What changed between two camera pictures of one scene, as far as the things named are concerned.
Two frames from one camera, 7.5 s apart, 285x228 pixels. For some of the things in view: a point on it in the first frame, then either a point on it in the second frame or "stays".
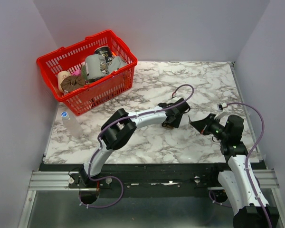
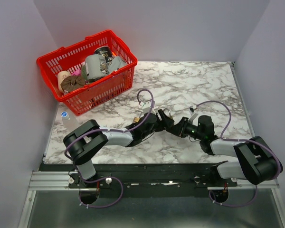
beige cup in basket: (61, 76) stays
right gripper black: (203, 126) to (179, 129)
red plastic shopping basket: (90, 72) stays
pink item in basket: (77, 73) stays
